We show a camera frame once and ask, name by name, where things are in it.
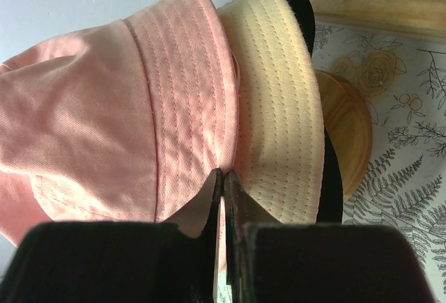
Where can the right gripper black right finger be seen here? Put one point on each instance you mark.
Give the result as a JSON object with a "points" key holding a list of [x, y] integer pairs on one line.
{"points": [[268, 261]]}

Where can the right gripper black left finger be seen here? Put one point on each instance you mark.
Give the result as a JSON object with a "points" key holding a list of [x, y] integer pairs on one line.
{"points": [[171, 261]]}

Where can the peach bucket hat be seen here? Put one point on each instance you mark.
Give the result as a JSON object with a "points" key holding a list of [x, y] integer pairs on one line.
{"points": [[280, 152]]}

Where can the pink bucket hat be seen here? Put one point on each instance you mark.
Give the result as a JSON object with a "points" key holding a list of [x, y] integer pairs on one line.
{"points": [[117, 122]]}

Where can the wooden hat stand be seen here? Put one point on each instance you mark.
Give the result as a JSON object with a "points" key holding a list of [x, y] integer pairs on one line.
{"points": [[348, 122]]}

